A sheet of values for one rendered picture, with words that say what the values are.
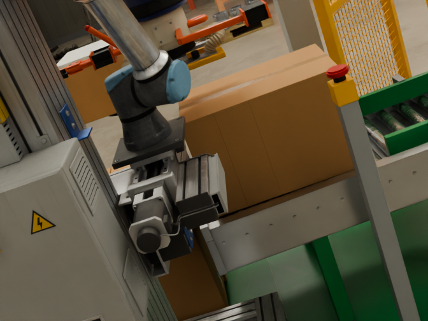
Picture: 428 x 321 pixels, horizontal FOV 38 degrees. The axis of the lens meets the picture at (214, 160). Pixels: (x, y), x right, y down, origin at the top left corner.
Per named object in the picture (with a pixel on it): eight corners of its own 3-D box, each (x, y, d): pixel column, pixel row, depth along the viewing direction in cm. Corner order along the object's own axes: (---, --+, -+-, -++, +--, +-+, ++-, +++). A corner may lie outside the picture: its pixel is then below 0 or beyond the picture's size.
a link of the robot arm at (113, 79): (132, 104, 196) (115, 64, 191) (165, 98, 188) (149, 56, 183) (110, 121, 187) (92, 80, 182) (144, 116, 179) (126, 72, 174)
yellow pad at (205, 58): (223, 51, 228) (218, 38, 226) (226, 57, 219) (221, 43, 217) (137, 84, 230) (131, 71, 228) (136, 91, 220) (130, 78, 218)
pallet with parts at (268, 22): (181, 59, 750) (171, 33, 737) (182, 44, 825) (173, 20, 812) (274, 25, 737) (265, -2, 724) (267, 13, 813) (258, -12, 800)
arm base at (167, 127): (171, 139, 184) (158, 109, 180) (123, 156, 186) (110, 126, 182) (172, 122, 198) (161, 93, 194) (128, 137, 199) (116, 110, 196)
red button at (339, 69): (347, 73, 193) (344, 61, 191) (354, 78, 186) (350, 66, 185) (326, 81, 193) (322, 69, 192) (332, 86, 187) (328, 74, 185)
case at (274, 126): (341, 129, 270) (315, 42, 255) (367, 165, 233) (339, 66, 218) (211, 176, 274) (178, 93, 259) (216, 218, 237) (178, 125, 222)
